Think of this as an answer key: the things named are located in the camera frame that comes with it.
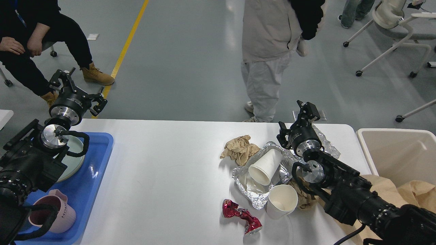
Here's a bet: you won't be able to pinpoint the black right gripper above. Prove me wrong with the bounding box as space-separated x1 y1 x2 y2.
277 100 323 157

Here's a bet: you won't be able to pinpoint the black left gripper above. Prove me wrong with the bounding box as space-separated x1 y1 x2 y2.
48 68 108 127

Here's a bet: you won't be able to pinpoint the green plate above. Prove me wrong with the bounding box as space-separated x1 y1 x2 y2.
56 135 85 183

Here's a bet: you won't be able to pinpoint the pink mug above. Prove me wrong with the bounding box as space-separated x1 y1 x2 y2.
28 189 76 233

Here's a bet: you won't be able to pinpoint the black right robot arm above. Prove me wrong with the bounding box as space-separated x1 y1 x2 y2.
277 100 436 245

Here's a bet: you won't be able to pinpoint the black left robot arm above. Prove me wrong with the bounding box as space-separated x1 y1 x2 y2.
0 70 107 245

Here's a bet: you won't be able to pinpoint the floor socket plates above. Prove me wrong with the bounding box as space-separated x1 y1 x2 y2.
316 110 327 121

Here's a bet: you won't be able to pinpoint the crumpled aluminium foil sheet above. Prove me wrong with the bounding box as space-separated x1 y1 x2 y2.
312 124 341 159

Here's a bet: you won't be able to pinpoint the white paper cup lying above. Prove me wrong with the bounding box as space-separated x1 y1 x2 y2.
249 149 282 185

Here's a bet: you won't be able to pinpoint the crumpled brown paper ball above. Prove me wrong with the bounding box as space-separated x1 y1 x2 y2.
220 135 260 166

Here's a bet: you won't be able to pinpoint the grey chair of seated person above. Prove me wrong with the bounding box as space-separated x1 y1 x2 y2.
0 42 58 87

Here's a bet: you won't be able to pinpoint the white paper cup upright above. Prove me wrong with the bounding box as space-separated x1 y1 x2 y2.
266 184 298 219

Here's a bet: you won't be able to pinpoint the small crumpled brown paper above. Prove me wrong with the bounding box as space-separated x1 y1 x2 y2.
288 180 318 210

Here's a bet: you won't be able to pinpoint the aluminium foil tray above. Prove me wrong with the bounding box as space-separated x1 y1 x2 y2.
232 141 302 210

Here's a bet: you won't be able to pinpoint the person in black clothes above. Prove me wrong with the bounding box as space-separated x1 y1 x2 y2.
0 0 115 106

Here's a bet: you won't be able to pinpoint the person in grey trousers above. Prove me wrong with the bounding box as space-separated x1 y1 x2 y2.
241 0 326 123

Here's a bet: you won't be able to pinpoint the blue plastic tray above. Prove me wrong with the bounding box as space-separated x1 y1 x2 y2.
16 132 113 245

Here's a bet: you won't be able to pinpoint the crushed red can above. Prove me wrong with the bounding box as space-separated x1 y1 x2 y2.
222 199 263 236

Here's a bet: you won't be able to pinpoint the beige waste bin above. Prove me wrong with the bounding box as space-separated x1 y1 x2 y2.
356 128 436 186

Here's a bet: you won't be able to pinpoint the person in jeans background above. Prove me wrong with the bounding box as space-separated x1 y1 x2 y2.
338 0 375 29

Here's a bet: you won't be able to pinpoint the large brown paper sheet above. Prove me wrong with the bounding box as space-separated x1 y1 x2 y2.
336 175 436 245

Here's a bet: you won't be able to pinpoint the white office chair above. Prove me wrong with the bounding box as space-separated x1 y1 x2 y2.
343 0 436 78

